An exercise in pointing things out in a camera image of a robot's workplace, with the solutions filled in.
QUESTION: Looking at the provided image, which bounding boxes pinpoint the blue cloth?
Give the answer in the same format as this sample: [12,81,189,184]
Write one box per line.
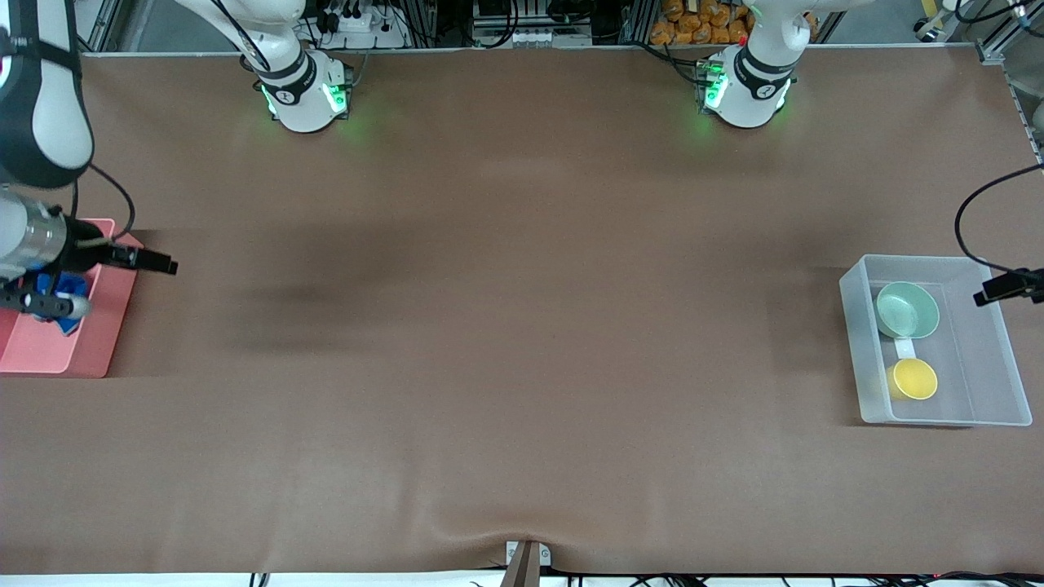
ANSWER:
[33,273,90,338]

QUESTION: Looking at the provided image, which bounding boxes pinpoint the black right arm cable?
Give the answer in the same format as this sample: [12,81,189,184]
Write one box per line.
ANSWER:
[72,163,136,244]

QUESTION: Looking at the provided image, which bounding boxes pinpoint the clear plastic bin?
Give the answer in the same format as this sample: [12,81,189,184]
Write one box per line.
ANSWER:
[839,254,1033,427]

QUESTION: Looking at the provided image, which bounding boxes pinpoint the aluminium frame rail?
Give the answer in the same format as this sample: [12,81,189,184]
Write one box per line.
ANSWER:
[975,0,1044,68]

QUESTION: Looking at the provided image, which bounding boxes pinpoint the pink plastic bin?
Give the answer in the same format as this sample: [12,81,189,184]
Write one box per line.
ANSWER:
[0,218,145,379]

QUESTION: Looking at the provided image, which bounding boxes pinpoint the orange bagged items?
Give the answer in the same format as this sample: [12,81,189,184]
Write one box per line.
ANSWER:
[650,0,753,46]

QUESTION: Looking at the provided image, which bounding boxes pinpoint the pale green bowl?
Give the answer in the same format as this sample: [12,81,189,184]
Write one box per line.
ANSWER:
[875,281,941,340]

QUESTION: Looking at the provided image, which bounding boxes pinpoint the yellow cup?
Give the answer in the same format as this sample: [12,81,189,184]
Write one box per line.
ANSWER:
[887,357,940,402]

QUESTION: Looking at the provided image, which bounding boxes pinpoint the white power strip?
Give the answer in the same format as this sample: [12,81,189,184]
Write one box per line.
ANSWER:
[306,0,411,51]

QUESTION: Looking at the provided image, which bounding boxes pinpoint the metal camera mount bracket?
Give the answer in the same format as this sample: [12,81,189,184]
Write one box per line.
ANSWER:
[501,540,553,587]

